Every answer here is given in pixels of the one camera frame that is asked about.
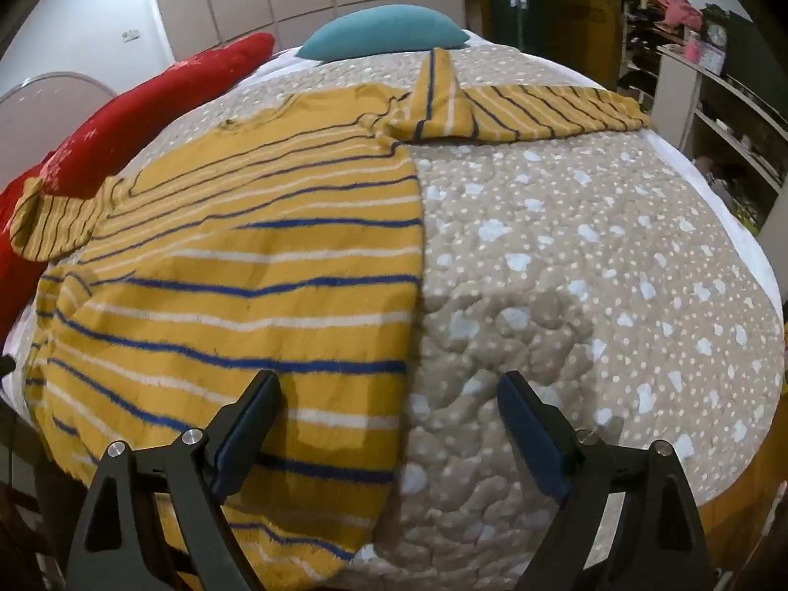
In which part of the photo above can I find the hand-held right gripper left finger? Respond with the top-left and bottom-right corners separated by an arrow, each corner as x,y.
65,370 -> 283,591

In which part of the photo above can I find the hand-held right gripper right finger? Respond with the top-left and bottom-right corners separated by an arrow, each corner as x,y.
497,370 -> 718,591

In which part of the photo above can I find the yellow striped shirt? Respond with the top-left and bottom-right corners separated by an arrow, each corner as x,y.
9,48 -> 654,586

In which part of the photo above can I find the beige dotted quilt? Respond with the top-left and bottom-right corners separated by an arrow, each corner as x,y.
25,43 -> 788,591

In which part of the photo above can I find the red blanket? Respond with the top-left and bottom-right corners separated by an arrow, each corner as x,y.
0,33 -> 276,339

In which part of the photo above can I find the white shelf unit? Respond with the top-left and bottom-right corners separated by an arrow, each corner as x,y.
616,0 -> 788,235

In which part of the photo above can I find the grey oval panel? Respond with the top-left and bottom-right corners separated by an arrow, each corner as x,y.
0,70 -> 118,131

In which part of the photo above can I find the pink box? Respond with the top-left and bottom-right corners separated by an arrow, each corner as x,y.
683,33 -> 727,73

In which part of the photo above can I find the dark green door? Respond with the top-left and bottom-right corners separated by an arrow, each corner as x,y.
483,0 -> 629,87

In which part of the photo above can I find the teal pillow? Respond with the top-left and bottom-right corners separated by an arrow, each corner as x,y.
298,3 -> 472,63

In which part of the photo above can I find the dark green board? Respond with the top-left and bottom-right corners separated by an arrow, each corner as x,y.
702,6 -> 788,113

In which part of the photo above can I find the pink cloth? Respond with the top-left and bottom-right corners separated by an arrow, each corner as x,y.
649,0 -> 703,32

